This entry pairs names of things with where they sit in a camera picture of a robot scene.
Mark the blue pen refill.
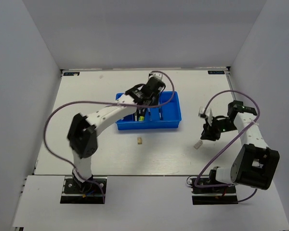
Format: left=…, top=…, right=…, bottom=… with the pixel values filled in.
left=147, top=108, right=152, bottom=121

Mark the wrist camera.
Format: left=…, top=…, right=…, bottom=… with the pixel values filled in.
left=198, top=107, right=213, bottom=126
left=148, top=71, right=163, bottom=81

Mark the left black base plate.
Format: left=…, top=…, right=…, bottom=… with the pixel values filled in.
left=60, top=177, right=107, bottom=205

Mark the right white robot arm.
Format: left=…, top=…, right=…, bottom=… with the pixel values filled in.
left=199, top=101, right=280, bottom=192

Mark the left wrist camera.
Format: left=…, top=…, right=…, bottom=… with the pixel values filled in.
left=148, top=71, right=163, bottom=81

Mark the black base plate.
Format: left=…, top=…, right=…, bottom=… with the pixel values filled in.
left=187, top=176, right=238, bottom=205
left=60, top=177, right=107, bottom=205

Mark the purple highlighter black body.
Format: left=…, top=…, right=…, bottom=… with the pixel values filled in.
left=134, top=110, right=139, bottom=121

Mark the white translucent eraser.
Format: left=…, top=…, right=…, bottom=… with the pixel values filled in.
left=194, top=140, right=203, bottom=150

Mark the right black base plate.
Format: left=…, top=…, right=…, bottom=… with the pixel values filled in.
left=187, top=176, right=238, bottom=205

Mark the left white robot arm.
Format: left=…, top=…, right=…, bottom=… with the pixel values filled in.
left=67, top=75, right=166, bottom=192

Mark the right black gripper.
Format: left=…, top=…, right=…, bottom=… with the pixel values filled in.
left=201, top=115, right=238, bottom=141

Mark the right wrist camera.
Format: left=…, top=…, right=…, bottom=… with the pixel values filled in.
left=198, top=107, right=213, bottom=126

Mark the blue plastic divided tray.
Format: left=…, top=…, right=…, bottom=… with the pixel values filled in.
left=116, top=92, right=182, bottom=130

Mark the yellow highlighter black body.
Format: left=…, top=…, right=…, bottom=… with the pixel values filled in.
left=138, top=108, right=146, bottom=121

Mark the beige eraser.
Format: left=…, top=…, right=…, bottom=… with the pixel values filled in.
left=137, top=137, right=143, bottom=145

